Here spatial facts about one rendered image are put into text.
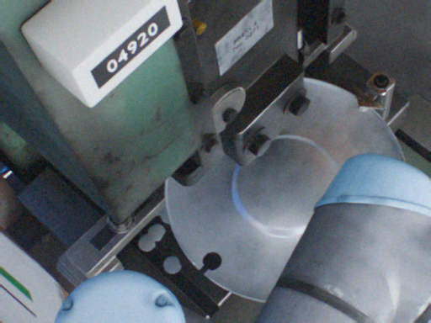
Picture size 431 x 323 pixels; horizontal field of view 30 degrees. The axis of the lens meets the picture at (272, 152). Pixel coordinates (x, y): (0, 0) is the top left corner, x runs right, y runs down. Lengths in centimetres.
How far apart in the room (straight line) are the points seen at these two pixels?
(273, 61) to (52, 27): 42
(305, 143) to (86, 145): 47
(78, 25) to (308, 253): 20
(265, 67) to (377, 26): 122
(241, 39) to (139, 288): 31
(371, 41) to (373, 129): 100
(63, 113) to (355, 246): 19
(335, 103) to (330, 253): 52
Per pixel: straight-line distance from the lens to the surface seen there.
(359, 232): 49
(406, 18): 202
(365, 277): 49
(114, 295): 47
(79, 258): 99
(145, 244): 102
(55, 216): 107
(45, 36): 41
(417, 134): 114
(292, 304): 48
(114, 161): 58
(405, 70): 194
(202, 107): 65
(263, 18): 72
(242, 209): 94
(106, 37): 40
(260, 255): 92
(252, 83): 79
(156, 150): 61
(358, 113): 99
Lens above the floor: 166
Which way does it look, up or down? 65 degrees down
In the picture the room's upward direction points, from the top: 5 degrees counter-clockwise
